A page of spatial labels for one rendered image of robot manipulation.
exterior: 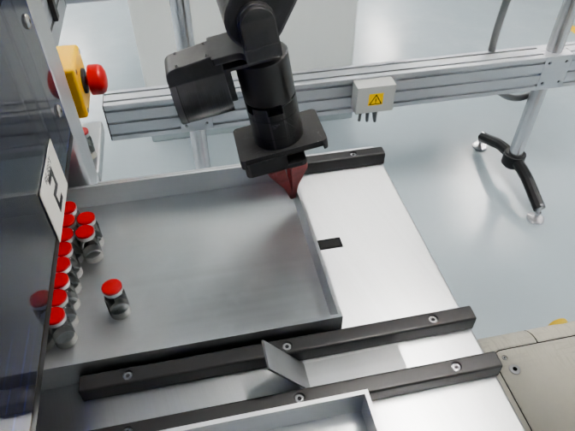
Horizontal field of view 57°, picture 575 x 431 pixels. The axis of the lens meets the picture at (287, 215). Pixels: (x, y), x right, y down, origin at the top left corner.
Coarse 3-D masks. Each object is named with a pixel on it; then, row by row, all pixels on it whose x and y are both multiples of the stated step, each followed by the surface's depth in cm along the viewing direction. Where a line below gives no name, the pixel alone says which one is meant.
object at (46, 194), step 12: (48, 156) 51; (48, 168) 50; (60, 168) 55; (60, 180) 54; (48, 192) 49; (60, 192) 53; (48, 204) 49; (60, 216) 52; (60, 228) 51; (60, 240) 51
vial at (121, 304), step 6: (120, 294) 55; (126, 294) 57; (108, 300) 55; (114, 300) 55; (120, 300) 55; (126, 300) 56; (108, 306) 56; (114, 306) 55; (120, 306) 56; (126, 306) 57; (114, 312) 56; (120, 312) 56; (126, 312) 57; (114, 318) 57; (120, 318) 57
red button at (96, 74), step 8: (88, 64) 70; (96, 64) 70; (88, 72) 69; (96, 72) 69; (104, 72) 71; (88, 80) 69; (96, 80) 69; (104, 80) 70; (96, 88) 70; (104, 88) 71
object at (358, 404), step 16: (320, 400) 47; (336, 400) 48; (352, 400) 48; (368, 400) 47; (240, 416) 46; (256, 416) 47; (272, 416) 47; (288, 416) 48; (304, 416) 48; (320, 416) 49; (336, 416) 50; (352, 416) 50; (368, 416) 48
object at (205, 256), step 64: (128, 192) 70; (192, 192) 72; (256, 192) 72; (128, 256) 64; (192, 256) 64; (256, 256) 64; (320, 256) 60; (128, 320) 57; (192, 320) 57; (256, 320) 57; (320, 320) 53; (64, 384) 52
